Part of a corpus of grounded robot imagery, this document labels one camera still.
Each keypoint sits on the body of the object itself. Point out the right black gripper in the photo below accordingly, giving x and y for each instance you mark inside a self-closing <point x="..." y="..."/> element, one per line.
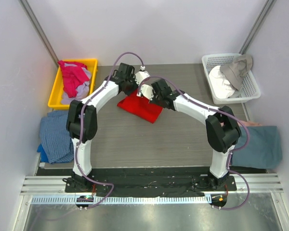
<point x="157" y="100"/>

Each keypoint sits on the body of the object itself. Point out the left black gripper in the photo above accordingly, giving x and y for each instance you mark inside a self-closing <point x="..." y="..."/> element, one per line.
<point x="131" y="87"/>

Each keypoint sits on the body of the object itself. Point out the red t shirt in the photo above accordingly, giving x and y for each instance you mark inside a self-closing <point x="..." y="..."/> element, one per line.
<point x="140" y="106"/>

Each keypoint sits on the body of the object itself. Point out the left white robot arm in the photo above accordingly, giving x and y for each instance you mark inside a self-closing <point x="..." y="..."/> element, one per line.
<point x="82" y="124"/>

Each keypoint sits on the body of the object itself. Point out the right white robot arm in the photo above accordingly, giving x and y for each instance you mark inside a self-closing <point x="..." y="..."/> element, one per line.
<point x="221" y="128"/>

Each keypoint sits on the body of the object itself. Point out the lavender t shirt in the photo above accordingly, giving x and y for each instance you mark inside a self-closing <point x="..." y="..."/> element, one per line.
<point x="82" y="93"/>

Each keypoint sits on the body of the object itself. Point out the pink t shirt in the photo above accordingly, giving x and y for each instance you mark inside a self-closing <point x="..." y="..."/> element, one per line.
<point x="74" y="75"/>

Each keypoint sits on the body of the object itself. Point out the white shirt in basket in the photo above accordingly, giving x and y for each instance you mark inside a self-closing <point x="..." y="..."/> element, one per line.
<point x="222" y="88"/>

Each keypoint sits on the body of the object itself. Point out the yellow plastic bin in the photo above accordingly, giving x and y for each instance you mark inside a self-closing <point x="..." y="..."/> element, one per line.
<point x="56" y="94"/>

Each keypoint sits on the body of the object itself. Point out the grey shirt in basket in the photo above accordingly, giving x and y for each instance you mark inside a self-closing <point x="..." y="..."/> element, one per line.
<point x="237" y="70"/>

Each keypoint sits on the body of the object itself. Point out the white perforated basket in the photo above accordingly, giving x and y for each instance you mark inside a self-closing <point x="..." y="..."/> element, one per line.
<point x="249" y="89"/>

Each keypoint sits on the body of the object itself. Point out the blue checkered shirt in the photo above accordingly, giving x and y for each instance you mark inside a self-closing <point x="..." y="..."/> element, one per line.
<point x="56" y="145"/>

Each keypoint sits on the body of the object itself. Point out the teal folded t shirt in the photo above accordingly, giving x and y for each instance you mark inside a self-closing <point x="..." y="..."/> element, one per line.
<point x="263" y="150"/>

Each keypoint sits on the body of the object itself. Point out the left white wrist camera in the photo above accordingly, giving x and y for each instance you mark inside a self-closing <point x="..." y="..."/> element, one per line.
<point x="141" y="75"/>

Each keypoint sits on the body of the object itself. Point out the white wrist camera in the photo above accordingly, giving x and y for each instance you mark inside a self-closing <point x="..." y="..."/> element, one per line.
<point x="145" y="91"/>
<point x="141" y="75"/>

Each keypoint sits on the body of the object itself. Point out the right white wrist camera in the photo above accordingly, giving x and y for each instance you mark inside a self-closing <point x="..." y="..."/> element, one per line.
<point x="145" y="91"/>

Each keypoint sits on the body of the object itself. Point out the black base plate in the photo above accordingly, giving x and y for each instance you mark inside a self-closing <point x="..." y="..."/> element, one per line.
<point x="150" y="182"/>

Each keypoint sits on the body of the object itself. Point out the white slotted cable duct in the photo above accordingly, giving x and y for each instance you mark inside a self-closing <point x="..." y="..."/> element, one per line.
<point x="90" y="200"/>

